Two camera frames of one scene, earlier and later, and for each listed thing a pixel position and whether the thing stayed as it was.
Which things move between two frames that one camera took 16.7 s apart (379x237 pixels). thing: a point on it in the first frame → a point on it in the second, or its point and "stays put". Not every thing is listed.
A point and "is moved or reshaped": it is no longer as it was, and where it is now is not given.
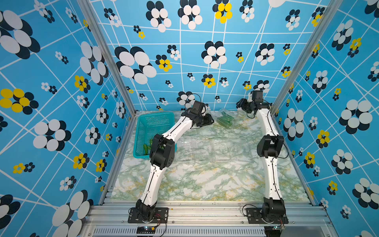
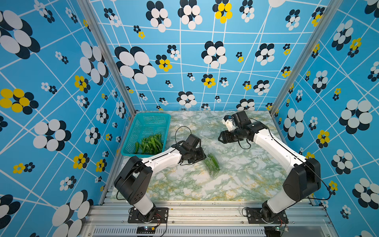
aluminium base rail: [208, 217] stays put
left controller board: [146, 229] stays put
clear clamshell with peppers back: [226, 119] → [212, 164]
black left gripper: [208, 117] → [202, 155]
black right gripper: [242, 103] → [224, 136]
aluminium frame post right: [327, 15] stays put
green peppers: [146, 147] is moved or reshaped
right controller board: [274, 231] stays put
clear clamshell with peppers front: [193, 147] is moved or reshaped
